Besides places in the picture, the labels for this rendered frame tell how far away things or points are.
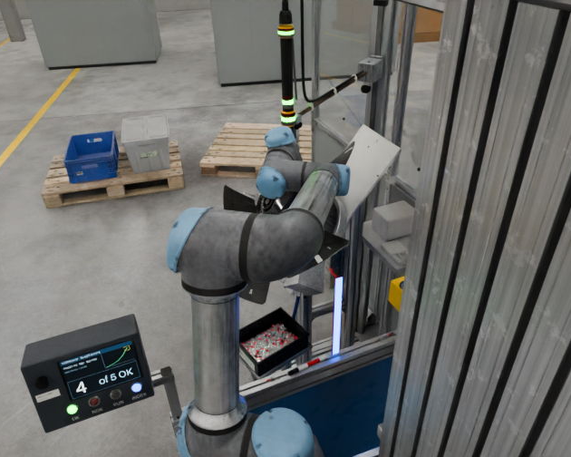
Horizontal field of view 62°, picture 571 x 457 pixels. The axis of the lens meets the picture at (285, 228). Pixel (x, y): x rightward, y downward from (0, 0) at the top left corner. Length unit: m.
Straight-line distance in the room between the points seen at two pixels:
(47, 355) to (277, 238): 0.69
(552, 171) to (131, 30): 8.33
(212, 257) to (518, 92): 0.52
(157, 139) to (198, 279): 3.56
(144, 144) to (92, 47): 4.59
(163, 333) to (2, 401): 0.88
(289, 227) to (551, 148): 0.47
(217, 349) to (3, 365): 2.41
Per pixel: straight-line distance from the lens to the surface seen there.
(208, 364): 0.89
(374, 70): 1.95
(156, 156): 4.40
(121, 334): 1.22
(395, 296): 1.59
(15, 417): 2.90
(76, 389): 1.27
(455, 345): 0.54
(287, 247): 0.75
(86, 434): 2.68
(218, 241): 0.76
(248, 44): 6.95
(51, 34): 8.88
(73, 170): 4.48
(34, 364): 1.24
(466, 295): 0.49
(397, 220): 2.08
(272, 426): 0.97
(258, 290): 1.70
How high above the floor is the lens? 2.08
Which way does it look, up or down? 34 degrees down
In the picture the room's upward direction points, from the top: 2 degrees counter-clockwise
